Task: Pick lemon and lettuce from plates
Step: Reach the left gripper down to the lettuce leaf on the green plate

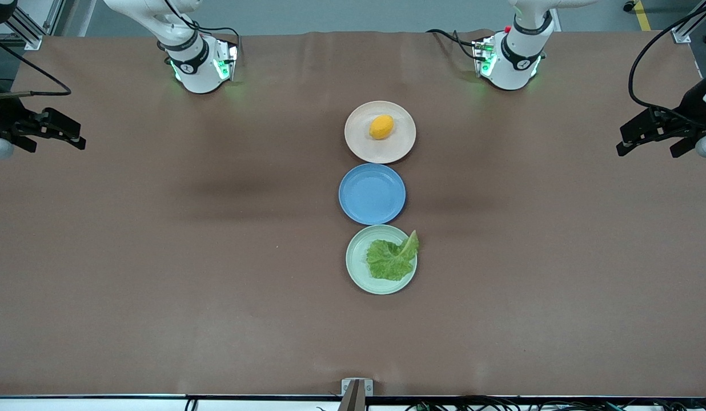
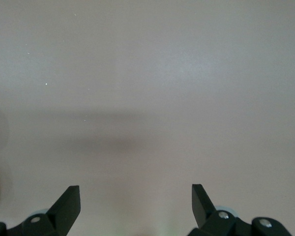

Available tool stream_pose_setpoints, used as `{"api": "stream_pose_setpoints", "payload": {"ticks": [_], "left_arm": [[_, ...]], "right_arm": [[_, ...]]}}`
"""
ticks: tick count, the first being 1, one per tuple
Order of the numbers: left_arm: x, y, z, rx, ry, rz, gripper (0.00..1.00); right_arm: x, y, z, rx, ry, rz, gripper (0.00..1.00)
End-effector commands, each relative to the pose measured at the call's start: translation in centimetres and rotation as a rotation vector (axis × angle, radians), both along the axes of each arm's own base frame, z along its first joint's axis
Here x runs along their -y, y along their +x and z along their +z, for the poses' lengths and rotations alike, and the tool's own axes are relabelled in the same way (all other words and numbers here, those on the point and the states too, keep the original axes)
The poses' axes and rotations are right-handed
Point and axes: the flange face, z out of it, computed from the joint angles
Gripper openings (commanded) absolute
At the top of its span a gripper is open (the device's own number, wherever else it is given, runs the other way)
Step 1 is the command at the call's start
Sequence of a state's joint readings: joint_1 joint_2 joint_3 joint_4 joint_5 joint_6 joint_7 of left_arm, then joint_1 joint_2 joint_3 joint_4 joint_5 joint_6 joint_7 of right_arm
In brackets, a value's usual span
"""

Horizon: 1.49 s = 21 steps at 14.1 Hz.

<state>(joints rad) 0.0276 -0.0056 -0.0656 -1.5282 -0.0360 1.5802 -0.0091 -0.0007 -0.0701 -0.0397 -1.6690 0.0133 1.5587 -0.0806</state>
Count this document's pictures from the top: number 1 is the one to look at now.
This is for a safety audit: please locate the yellow lemon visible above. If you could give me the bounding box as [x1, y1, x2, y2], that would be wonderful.
[369, 114, 395, 140]

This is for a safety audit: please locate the green lettuce leaf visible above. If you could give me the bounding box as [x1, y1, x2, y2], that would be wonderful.
[366, 229, 420, 281]

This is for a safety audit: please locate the brown table cover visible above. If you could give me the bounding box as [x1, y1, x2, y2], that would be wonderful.
[0, 30, 706, 397]

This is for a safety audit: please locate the beige round plate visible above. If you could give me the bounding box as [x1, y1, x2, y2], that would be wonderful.
[344, 100, 417, 164]

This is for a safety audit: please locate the blue round plate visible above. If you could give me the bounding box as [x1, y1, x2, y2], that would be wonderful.
[338, 163, 407, 225]

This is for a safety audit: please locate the pale green round plate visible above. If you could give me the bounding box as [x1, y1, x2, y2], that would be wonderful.
[346, 224, 418, 295]

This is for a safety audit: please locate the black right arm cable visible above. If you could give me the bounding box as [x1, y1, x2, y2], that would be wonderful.
[0, 33, 72, 98]

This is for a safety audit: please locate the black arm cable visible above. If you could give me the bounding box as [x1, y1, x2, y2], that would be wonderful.
[0, 33, 72, 98]
[628, 3, 706, 126]

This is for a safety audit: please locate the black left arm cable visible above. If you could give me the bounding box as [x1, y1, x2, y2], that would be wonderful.
[628, 3, 706, 126]

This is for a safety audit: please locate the aluminium frame profile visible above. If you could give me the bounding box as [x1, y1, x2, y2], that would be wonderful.
[670, 0, 706, 43]
[0, 0, 65, 51]

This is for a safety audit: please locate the metal base connector bracket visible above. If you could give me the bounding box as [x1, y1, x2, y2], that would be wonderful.
[472, 35, 498, 79]
[212, 41, 239, 82]

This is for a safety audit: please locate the black left base cable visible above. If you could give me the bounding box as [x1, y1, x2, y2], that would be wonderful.
[426, 29, 485, 61]

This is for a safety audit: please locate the white table edge rail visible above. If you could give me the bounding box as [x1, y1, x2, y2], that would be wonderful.
[0, 394, 706, 411]

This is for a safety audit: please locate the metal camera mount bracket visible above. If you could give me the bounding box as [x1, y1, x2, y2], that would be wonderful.
[341, 378, 374, 411]

